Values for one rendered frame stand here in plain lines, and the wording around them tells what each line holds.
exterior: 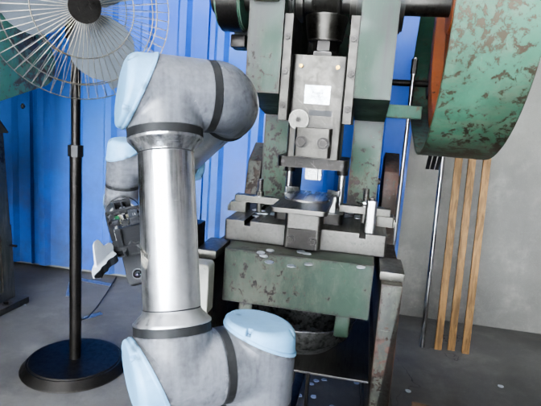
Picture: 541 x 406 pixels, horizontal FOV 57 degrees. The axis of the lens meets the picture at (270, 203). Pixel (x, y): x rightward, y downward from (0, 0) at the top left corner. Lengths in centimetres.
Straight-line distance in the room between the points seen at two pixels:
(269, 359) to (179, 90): 42
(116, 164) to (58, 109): 202
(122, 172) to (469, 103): 78
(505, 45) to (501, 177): 163
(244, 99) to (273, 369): 42
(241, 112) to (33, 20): 106
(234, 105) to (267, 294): 68
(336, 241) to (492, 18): 65
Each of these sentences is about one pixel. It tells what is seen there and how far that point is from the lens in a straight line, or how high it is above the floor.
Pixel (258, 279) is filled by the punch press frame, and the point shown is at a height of 57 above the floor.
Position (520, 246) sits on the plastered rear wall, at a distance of 280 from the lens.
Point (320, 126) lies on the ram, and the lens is 139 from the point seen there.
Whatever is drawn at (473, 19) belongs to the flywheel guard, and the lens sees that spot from 112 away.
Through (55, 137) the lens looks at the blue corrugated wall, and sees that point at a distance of 315.
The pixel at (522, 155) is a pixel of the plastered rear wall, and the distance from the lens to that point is 273.
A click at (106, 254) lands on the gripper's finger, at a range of 98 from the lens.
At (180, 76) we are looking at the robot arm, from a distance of 76.
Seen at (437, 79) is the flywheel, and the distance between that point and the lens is 172.
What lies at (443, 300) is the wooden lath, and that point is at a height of 23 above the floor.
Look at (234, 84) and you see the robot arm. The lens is 78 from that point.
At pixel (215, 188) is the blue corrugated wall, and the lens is 271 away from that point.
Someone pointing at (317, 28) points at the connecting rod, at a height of 125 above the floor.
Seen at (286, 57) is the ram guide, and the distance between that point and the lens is 138.
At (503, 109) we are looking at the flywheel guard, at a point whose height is 105.
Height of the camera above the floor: 99
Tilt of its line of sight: 10 degrees down
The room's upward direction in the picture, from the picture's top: 4 degrees clockwise
